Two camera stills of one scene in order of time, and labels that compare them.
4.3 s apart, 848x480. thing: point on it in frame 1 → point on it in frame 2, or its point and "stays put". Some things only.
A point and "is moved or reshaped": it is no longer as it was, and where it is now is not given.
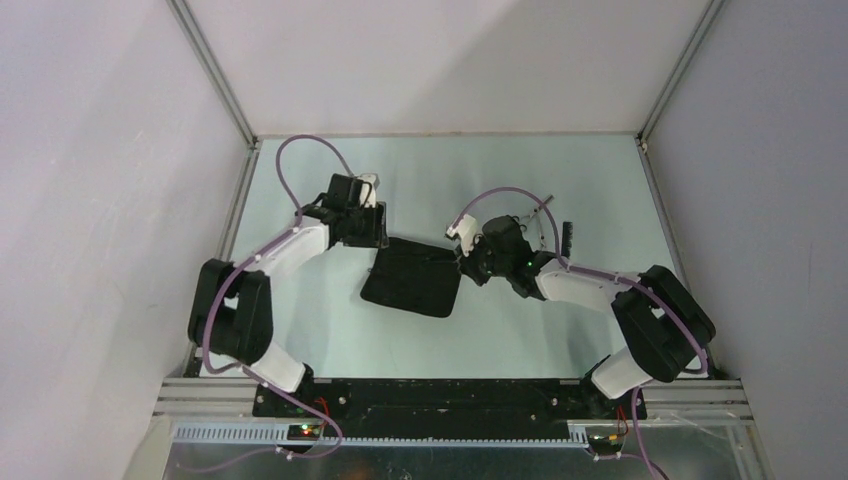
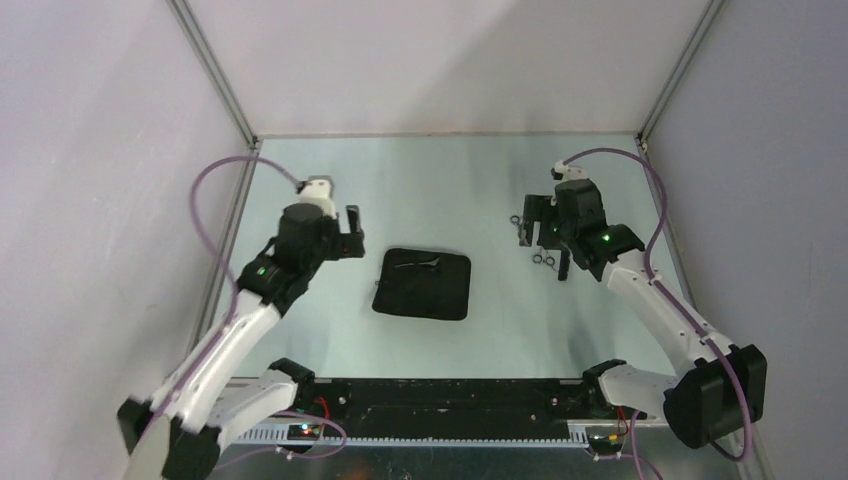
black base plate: x=445 y=406 stays put
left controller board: x=303 y=432 stays put
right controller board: x=607 y=443 stays put
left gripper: x=376 y=236 → x=348 y=244
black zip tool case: x=413 y=277 is moved or reshaped
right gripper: x=467 y=264 → x=539 y=208
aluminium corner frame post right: x=665 y=98 stays put
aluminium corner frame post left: x=207 y=59 stays put
